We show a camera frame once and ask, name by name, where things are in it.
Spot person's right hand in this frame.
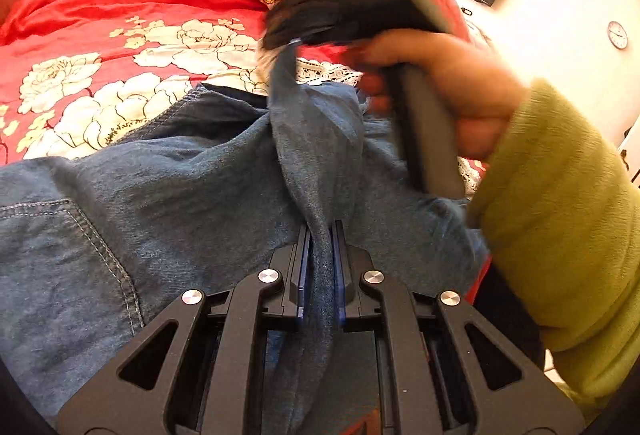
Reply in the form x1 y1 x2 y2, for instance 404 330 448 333
357 29 532 162

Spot red floral blanket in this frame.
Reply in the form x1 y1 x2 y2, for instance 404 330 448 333
0 0 490 303

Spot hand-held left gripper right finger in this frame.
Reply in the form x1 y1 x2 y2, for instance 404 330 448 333
332 220 586 435

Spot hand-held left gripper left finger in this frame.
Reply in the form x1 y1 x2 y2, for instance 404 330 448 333
55 222 313 435

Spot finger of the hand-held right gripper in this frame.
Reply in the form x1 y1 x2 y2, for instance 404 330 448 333
259 0 328 53

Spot person's right forearm green sleeve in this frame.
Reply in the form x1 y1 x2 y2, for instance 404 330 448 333
467 80 640 422

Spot round wall clock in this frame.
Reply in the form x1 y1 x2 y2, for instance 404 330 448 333
607 20 630 50

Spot blue denim pants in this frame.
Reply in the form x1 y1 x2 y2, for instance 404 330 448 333
0 40 493 435

